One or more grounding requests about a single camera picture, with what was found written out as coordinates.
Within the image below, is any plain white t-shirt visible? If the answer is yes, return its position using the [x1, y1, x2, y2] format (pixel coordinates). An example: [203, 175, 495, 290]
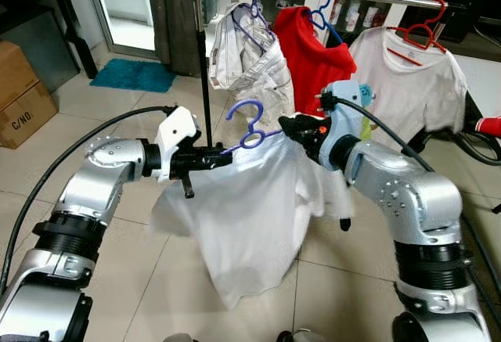
[149, 129, 353, 310]

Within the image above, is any blue clothes hanger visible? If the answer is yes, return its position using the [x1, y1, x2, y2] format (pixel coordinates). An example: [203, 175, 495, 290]
[307, 0, 345, 45]

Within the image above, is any red clothes hanger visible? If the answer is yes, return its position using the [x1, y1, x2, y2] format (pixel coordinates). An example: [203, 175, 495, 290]
[386, 0, 449, 65]

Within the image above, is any white crumpled garment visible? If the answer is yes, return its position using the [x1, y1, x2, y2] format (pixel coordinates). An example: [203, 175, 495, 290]
[208, 2, 296, 128]

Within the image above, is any plain red shirt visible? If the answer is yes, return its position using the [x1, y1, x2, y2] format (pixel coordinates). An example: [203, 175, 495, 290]
[272, 5, 359, 117]

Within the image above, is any teal floor mat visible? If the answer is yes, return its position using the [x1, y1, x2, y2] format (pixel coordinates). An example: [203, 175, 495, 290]
[88, 58, 178, 94]

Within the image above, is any white t-shirt with monster print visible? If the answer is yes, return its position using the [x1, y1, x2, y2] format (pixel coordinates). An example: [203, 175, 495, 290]
[348, 27, 470, 151]

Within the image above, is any grey curtain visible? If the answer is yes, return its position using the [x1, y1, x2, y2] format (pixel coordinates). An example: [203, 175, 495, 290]
[147, 0, 206, 77]

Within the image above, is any cardboard box printed C/NO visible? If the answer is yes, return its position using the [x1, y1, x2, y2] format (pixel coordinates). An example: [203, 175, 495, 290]
[0, 82, 59, 150]

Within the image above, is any aluminium framed glass door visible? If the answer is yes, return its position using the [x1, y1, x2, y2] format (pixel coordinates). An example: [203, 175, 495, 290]
[82, 0, 169, 59]

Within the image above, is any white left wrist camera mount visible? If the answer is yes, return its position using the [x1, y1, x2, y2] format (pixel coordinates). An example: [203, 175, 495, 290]
[154, 106, 196, 180]

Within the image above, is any pale grey right wrist camera mount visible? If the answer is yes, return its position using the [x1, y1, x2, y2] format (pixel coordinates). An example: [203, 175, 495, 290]
[319, 81, 363, 143]

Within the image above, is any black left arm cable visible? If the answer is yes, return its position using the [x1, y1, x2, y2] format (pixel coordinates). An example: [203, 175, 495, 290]
[0, 104, 177, 296]

